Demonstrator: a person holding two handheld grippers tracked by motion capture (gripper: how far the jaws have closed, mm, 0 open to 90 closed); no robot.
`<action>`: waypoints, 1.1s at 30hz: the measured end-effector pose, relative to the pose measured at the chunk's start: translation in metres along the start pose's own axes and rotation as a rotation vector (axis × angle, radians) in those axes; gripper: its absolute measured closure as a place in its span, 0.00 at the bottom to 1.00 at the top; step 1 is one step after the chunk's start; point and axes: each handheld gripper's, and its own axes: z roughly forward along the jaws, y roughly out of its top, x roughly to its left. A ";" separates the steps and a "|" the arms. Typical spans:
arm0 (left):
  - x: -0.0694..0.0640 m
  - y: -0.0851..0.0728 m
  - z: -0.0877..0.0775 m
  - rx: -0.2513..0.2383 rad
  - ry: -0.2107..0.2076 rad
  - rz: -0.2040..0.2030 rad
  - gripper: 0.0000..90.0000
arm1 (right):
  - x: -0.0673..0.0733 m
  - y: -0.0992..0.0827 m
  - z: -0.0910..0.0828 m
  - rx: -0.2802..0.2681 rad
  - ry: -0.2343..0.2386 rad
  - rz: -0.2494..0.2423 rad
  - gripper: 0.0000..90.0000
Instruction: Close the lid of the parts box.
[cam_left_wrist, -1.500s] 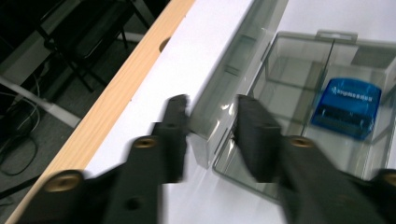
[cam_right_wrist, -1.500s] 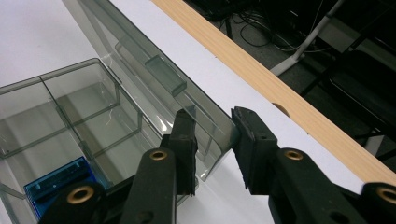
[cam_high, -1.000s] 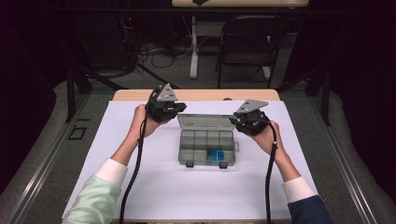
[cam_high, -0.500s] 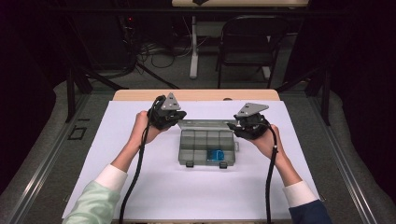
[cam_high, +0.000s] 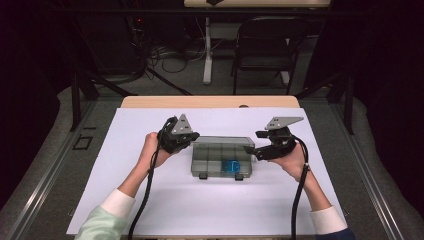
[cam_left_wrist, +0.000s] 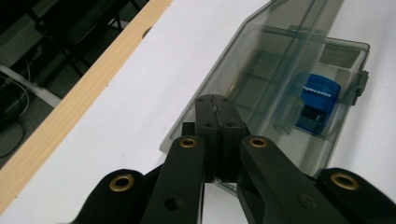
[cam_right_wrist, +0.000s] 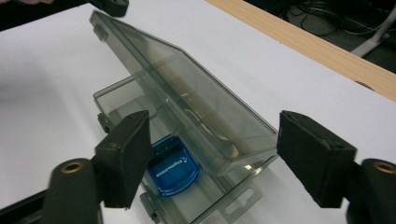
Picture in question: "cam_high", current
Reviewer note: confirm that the black object on desk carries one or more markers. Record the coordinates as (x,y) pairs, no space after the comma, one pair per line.
(215,2)

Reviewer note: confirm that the black horizontal metal bar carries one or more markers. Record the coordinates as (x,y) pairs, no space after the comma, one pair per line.
(133,12)

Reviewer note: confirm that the person's right hand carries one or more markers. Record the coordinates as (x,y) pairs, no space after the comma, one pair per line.
(295,165)

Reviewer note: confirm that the black metal stand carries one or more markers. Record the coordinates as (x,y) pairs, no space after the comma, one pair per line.
(76,100)
(349,106)

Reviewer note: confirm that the black folding chair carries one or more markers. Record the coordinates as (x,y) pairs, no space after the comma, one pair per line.
(263,63)

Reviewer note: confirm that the white-legged desk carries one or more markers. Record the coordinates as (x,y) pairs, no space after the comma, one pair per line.
(207,66)

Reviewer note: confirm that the grey metal floor rail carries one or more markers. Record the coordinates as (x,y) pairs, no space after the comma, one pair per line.
(51,173)
(366,176)

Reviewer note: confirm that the white table sheet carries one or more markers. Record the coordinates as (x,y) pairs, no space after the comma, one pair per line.
(216,206)

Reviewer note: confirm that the light wooden table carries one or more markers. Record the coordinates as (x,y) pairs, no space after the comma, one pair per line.
(200,101)

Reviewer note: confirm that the small shiny blue object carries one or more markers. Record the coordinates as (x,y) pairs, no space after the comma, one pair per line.
(230,166)

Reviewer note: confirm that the grey plastic organizer box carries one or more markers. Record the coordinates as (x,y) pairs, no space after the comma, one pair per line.
(210,160)

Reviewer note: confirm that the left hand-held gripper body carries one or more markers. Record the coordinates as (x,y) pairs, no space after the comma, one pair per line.
(175,138)

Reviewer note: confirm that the person's left hand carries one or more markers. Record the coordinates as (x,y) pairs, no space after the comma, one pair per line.
(150,153)

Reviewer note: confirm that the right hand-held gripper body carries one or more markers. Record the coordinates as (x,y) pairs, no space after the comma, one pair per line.
(283,143)

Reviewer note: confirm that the dark equipment with red light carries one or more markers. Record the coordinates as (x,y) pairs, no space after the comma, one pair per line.
(138,33)

